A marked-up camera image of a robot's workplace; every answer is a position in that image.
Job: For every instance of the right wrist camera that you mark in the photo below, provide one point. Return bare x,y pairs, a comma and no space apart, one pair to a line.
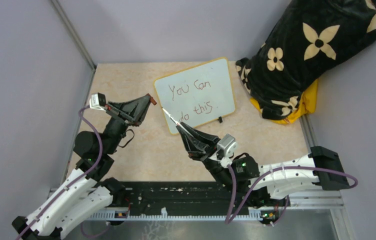
225,149

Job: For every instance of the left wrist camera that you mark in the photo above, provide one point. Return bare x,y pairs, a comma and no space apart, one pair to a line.
97,101

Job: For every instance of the yellow cloth under blanket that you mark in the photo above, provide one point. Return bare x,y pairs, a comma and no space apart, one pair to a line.
295,108

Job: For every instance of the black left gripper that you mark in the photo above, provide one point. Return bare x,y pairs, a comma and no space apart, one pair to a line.
131,112

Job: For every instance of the red marker cap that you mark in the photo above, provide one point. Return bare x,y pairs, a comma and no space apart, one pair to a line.
152,100

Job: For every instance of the aluminium frame post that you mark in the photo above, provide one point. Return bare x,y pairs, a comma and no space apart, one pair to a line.
70,29

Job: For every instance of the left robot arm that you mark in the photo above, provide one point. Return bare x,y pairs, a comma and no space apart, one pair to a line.
84,192

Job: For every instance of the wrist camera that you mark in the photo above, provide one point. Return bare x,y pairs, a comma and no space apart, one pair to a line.
225,149
97,101

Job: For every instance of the black floral blanket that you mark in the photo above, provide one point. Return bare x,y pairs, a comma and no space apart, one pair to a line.
310,38

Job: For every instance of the aluminium frame rail right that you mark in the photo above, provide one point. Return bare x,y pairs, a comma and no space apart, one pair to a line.
341,223

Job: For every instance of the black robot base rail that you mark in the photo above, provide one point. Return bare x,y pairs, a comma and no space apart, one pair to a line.
198,200

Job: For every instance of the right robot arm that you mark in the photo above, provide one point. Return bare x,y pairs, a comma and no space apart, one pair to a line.
321,167

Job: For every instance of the yellow framed whiteboard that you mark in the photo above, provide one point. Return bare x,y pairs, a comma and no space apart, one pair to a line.
199,94

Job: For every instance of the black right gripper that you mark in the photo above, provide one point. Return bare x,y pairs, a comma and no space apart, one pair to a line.
200,145

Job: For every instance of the white marker pen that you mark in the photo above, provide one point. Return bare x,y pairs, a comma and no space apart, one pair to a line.
171,116

